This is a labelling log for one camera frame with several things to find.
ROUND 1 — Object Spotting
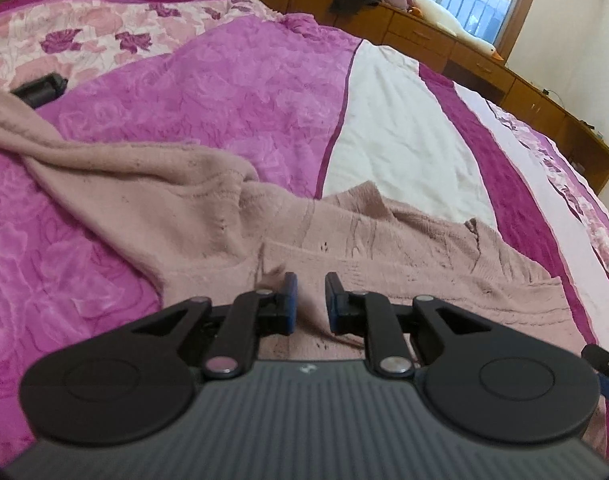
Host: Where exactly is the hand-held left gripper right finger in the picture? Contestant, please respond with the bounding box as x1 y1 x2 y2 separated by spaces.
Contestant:
325 272 493 379

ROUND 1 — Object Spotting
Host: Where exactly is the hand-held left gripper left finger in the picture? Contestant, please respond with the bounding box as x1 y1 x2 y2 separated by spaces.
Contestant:
130 272 300 380

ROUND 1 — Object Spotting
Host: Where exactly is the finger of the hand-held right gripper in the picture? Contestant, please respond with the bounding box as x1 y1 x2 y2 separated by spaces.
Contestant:
582 343 609 402

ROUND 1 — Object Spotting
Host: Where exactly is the pink knitted sweater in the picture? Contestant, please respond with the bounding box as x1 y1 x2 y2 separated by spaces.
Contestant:
0 82 605 466

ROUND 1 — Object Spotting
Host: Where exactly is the magenta floral bed blanket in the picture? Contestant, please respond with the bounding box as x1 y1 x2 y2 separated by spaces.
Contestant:
0 0 609 471

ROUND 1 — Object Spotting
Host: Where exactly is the long wooden dresser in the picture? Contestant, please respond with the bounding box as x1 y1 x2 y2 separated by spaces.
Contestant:
241 0 609 194

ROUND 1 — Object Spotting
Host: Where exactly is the white goose plush toy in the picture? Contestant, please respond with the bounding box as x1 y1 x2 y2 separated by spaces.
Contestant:
411 0 506 64

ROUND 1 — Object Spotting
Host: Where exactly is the black device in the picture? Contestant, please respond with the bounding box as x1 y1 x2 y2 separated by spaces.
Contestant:
9 73 68 110

